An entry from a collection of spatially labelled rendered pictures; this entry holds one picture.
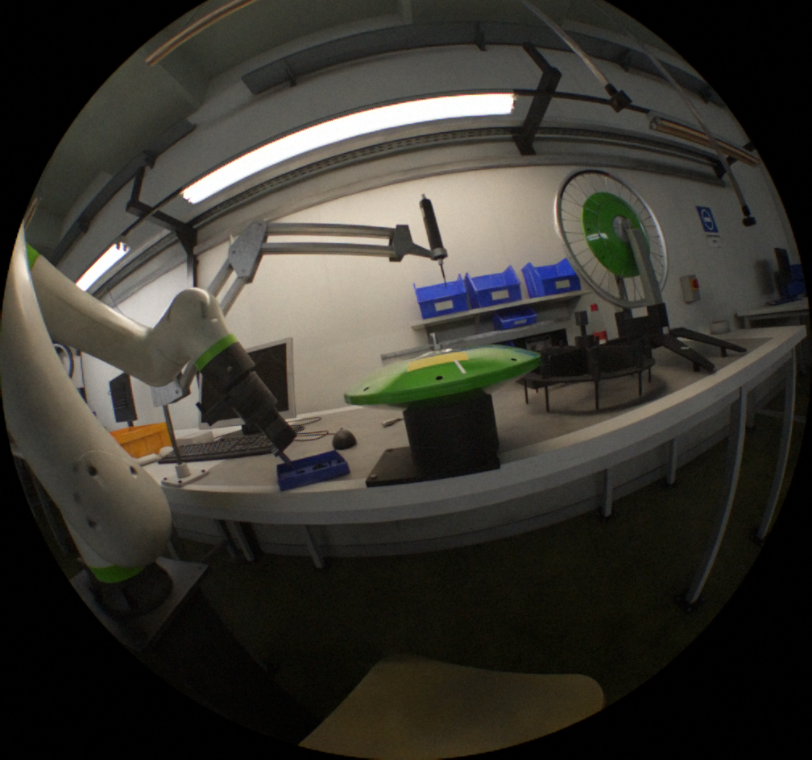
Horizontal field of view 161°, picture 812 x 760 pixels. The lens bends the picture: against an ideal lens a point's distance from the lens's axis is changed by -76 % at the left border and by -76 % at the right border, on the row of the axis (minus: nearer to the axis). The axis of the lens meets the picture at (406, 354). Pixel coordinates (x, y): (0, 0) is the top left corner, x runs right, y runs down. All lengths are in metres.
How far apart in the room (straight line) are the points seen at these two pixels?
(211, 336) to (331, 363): 1.00
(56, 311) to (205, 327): 0.27
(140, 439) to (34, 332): 0.93
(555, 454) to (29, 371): 0.63
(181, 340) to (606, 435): 0.70
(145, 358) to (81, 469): 0.30
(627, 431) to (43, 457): 0.73
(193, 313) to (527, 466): 0.57
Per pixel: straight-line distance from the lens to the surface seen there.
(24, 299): 0.36
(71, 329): 0.54
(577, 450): 0.48
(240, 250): 0.72
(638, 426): 0.54
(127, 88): 3.26
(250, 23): 3.40
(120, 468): 0.35
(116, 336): 0.56
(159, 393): 0.73
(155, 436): 1.28
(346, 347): 1.41
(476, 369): 0.32
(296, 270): 1.58
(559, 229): 0.93
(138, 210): 1.87
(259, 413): 0.51
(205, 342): 0.51
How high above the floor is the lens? 1.10
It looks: level
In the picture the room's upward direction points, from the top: 12 degrees counter-clockwise
